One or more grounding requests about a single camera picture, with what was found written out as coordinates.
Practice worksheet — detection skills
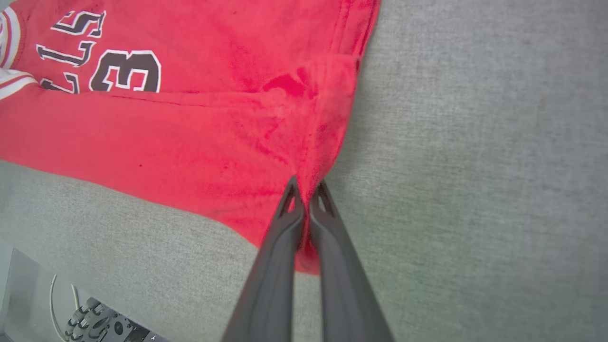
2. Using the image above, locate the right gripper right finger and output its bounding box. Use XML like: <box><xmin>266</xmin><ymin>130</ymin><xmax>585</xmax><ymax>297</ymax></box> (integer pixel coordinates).
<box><xmin>309</xmin><ymin>180</ymin><xmax>395</xmax><ymax>342</ymax></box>

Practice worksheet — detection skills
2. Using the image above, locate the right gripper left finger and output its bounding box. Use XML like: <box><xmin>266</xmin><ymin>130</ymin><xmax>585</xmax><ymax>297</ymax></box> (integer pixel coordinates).
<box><xmin>222</xmin><ymin>176</ymin><xmax>305</xmax><ymax>342</ymax></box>

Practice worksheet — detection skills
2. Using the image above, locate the red white basketball jersey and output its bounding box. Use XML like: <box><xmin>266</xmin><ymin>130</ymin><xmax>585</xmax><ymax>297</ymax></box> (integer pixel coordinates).
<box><xmin>0</xmin><ymin>0</ymin><xmax>382</xmax><ymax>276</ymax></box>

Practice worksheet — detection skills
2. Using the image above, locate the dark grey metal machine part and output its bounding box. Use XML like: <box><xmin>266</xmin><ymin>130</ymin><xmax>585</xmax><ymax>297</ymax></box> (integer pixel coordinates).
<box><xmin>64</xmin><ymin>297</ymin><xmax>164</xmax><ymax>342</ymax></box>

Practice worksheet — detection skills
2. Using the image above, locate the grey fabric sofa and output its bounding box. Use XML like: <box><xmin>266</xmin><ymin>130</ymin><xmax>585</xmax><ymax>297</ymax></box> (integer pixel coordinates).
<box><xmin>0</xmin><ymin>0</ymin><xmax>608</xmax><ymax>342</ymax></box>

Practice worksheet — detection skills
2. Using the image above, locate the thin white cable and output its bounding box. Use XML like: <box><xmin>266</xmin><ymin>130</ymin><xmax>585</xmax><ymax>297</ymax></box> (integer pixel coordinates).
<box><xmin>49</xmin><ymin>273</ymin><xmax>67</xmax><ymax>342</ymax></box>

